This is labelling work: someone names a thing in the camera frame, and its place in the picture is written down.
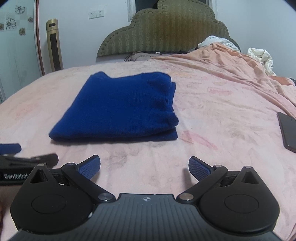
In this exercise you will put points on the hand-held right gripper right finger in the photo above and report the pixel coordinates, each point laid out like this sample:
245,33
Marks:
198,167

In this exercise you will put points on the olive padded headboard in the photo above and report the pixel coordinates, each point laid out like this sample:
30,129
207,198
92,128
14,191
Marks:
166,27

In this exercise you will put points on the dark cloth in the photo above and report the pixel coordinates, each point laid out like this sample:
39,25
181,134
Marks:
293,82

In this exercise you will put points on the white wall socket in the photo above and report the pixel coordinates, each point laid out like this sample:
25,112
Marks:
92,15
99,13

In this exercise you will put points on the dark smartphone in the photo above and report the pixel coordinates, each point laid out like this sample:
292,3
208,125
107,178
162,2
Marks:
289,132

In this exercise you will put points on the window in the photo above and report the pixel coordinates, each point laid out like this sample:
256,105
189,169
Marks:
143,4

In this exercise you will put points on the white wardrobe sliding door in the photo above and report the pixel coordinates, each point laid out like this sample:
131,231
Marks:
18,64

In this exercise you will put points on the small dark clothes pile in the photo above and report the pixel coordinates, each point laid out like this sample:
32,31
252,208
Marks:
193,49

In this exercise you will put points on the cream quilt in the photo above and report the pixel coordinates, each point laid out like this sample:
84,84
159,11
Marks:
262,59

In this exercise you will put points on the white crumpled cloth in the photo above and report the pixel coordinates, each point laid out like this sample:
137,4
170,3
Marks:
222,41

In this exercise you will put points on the beige patterned pillow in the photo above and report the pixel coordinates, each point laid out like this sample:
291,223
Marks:
141,56

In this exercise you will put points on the pink blanket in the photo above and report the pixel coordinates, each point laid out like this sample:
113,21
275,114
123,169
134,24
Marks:
219,104

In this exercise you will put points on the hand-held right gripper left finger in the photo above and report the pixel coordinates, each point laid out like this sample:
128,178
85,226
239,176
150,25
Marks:
90,167

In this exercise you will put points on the blue knit sweater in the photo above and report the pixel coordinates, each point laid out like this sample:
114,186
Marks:
115,109

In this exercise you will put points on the flower stickers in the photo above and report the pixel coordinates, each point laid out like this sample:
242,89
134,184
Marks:
10,23

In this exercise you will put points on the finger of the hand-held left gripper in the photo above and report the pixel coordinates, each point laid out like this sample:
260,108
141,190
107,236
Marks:
10,148
34,160

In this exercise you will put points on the gold tower fan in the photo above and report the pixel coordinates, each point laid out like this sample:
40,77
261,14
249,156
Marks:
54,46

